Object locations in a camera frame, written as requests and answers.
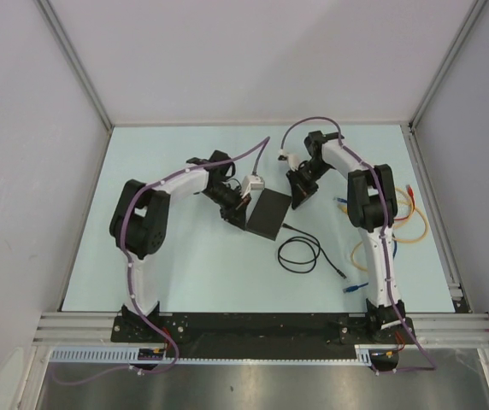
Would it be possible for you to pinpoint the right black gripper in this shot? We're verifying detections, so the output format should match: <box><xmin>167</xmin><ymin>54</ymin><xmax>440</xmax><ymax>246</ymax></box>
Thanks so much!
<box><xmin>286</xmin><ymin>161</ymin><xmax>332</xmax><ymax>209</ymax></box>

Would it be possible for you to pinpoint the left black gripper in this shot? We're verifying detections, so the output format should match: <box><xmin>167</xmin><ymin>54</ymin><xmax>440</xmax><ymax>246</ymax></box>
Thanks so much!
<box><xmin>202</xmin><ymin>182</ymin><xmax>251</xmax><ymax>231</ymax></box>

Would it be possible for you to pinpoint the black network switch box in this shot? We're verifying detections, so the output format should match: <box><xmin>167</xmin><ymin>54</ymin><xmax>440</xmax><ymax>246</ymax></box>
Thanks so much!
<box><xmin>246</xmin><ymin>189</ymin><xmax>292</xmax><ymax>241</ymax></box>

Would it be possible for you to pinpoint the black ethernet cable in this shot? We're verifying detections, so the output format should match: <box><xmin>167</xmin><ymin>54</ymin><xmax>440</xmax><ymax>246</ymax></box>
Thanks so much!
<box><xmin>275</xmin><ymin>222</ymin><xmax>351</xmax><ymax>281</ymax></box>

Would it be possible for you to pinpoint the red ethernet cable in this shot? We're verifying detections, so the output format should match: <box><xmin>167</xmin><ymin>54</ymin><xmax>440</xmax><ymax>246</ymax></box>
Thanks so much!
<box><xmin>396</xmin><ymin>184</ymin><xmax>416</xmax><ymax>222</ymax></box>

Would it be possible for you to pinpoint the blue ethernet cable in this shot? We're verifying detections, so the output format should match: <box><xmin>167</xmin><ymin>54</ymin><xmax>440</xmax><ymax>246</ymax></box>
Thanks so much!
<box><xmin>333</xmin><ymin>196</ymin><xmax>398</xmax><ymax>295</ymax></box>

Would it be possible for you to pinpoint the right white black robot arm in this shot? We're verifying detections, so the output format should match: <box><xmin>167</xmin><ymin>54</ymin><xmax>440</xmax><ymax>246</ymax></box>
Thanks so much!
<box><xmin>279</xmin><ymin>131</ymin><xmax>413</xmax><ymax>343</ymax></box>

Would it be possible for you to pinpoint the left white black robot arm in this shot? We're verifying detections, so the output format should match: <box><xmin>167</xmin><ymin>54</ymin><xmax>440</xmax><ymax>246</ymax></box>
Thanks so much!
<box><xmin>109</xmin><ymin>150</ymin><xmax>256</xmax><ymax>343</ymax></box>

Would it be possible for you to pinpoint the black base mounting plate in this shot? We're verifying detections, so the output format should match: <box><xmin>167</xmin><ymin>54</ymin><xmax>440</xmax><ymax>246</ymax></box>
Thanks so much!
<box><xmin>110</xmin><ymin>311</ymin><xmax>417</xmax><ymax>360</ymax></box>

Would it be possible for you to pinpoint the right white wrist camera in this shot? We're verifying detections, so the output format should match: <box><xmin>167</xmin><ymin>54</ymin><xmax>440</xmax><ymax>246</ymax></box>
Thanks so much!
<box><xmin>278</xmin><ymin>149</ymin><xmax>301</xmax><ymax>171</ymax></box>

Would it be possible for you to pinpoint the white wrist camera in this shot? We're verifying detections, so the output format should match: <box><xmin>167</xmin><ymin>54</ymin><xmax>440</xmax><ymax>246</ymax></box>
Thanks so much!
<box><xmin>278</xmin><ymin>149</ymin><xmax>301</xmax><ymax>171</ymax></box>
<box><xmin>241</xmin><ymin>174</ymin><xmax>265</xmax><ymax>198</ymax></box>

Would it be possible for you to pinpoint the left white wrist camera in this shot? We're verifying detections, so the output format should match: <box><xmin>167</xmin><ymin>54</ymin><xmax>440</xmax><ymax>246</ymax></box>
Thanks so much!
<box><xmin>241</xmin><ymin>174</ymin><xmax>265</xmax><ymax>198</ymax></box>

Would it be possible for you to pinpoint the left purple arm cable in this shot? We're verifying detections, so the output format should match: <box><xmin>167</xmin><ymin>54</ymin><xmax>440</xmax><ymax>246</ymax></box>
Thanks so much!
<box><xmin>50</xmin><ymin>136</ymin><xmax>271</xmax><ymax>385</ymax></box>

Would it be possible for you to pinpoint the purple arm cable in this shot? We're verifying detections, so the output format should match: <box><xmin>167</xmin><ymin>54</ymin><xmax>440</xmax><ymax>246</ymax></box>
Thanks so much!
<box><xmin>279</xmin><ymin>115</ymin><xmax>438</xmax><ymax>372</ymax></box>
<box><xmin>50</xmin><ymin>136</ymin><xmax>271</xmax><ymax>385</ymax></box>

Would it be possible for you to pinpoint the grey slotted cable duct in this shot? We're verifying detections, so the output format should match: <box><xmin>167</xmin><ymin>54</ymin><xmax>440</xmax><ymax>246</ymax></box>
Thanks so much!
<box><xmin>50</xmin><ymin>346</ymin><xmax>371</xmax><ymax>366</ymax></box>

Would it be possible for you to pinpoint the aluminium front frame rail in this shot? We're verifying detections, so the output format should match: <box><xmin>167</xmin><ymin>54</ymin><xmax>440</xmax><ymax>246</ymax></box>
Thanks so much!
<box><xmin>34</xmin><ymin>312</ymin><xmax>489</xmax><ymax>349</ymax></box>

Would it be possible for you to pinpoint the aluminium frame rail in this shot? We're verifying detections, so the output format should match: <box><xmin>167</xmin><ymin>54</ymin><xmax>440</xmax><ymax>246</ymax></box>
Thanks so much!
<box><xmin>34</xmin><ymin>312</ymin><xmax>489</xmax><ymax>349</ymax></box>
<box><xmin>401</xmin><ymin>124</ymin><xmax>471</xmax><ymax>313</ymax></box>

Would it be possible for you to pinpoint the aluminium right frame rail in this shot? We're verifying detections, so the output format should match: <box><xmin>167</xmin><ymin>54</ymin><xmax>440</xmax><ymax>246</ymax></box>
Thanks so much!
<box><xmin>401</xmin><ymin>124</ymin><xmax>471</xmax><ymax>313</ymax></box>

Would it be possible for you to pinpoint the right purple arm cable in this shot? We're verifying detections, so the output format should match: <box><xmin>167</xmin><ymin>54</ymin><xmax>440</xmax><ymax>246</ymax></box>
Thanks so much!
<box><xmin>279</xmin><ymin>115</ymin><xmax>438</xmax><ymax>372</ymax></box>

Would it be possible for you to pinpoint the aluminium right corner post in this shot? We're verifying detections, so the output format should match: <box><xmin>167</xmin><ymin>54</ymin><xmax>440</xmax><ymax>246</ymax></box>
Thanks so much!
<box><xmin>408</xmin><ymin>0</ymin><xmax>489</xmax><ymax>132</ymax></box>

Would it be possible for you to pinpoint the aluminium corner post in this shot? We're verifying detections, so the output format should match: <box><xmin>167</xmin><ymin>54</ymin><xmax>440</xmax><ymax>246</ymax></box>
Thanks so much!
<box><xmin>408</xmin><ymin>0</ymin><xmax>489</xmax><ymax>132</ymax></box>
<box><xmin>33</xmin><ymin>0</ymin><xmax>114</xmax><ymax>135</ymax></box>

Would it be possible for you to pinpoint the aluminium left corner post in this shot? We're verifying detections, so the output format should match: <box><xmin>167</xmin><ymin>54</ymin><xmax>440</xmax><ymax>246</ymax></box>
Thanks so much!
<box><xmin>33</xmin><ymin>0</ymin><xmax>114</xmax><ymax>135</ymax></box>

